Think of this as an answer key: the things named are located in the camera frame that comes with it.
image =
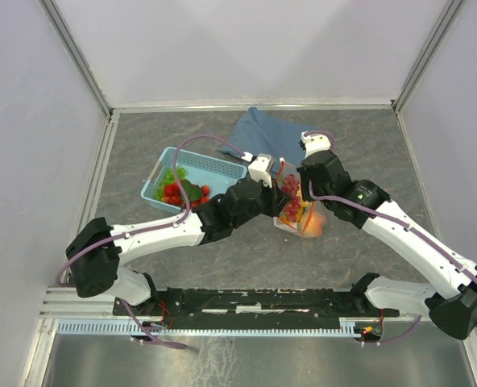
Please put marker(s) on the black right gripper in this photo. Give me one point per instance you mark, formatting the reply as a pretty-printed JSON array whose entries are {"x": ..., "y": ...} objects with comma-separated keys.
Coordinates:
[{"x": 306, "y": 194}]

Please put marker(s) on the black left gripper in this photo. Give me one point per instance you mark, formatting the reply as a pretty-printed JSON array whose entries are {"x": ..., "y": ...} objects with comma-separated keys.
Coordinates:
[{"x": 278, "y": 201}]

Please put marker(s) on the light blue plastic basket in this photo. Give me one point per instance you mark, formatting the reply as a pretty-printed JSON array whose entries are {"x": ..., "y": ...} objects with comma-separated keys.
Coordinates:
[{"x": 218, "y": 174}]

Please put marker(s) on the yellow toy pear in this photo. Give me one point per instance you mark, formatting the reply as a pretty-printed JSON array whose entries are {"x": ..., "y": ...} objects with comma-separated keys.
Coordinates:
[{"x": 303, "y": 203}]

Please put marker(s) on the clear zip bag orange zipper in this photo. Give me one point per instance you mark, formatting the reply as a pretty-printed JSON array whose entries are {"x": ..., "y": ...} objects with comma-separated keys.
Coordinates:
[{"x": 279, "y": 222}]

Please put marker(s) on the orange-red toy peach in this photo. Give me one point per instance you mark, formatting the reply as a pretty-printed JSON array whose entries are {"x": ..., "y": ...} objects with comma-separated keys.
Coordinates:
[{"x": 312, "y": 225}]

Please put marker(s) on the green toy grapes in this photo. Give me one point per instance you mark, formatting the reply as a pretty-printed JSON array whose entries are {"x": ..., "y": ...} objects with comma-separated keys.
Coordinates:
[{"x": 168, "y": 178}]

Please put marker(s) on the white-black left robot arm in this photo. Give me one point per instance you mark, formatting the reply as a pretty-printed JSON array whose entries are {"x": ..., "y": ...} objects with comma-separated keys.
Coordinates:
[{"x": 98, "y": 255}]

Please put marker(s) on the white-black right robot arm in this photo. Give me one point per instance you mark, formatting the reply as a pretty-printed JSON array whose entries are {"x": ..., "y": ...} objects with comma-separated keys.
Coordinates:
[{"x": 448, "y": 298}]

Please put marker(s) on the red toy strawberry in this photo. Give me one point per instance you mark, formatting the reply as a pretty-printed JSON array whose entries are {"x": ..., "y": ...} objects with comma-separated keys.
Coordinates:
[
  {"x": 171, "y": 195},
  {"x": 206, "y": 190}
]

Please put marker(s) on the green toy leaves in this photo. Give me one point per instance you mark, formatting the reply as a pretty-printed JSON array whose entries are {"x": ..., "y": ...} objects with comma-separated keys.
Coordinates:
[{"x": 193, "y": 192}]

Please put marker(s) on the blue folded cloth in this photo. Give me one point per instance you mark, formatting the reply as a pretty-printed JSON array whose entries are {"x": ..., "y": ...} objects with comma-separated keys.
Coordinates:
[{"x": 259, "y": 132}]

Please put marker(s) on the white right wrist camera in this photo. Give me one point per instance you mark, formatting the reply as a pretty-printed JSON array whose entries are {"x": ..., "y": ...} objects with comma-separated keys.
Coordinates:
[{"x": 316, "y": 141}]

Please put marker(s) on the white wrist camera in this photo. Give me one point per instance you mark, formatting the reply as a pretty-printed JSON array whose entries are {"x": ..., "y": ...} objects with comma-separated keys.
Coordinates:
[
  {"x": 316, "y": 141},
  {"x": 259, "y": 167}
]

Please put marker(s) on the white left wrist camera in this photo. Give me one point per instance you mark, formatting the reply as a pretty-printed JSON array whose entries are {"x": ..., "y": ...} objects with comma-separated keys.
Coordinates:
[{"x": 259, "y": 167}]

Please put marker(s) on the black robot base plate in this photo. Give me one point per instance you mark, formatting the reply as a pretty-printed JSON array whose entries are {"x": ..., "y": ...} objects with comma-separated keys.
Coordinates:
[{"x": 259, "y": 309}]

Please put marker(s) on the aluminium frame post right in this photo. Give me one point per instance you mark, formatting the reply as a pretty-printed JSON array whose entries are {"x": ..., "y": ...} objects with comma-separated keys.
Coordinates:
[{"x": 432, "y": 43}]

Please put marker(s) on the aluminium frame post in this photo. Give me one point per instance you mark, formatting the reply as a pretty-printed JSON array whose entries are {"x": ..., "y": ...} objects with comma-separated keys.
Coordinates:
[
  {"x": 52, "y": 11},
  {"x": 432, "y": 43}
]

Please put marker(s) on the aluminium frame post left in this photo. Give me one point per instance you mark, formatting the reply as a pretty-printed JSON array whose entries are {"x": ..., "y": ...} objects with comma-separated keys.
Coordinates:
[{"x": 52, "y": 11}]

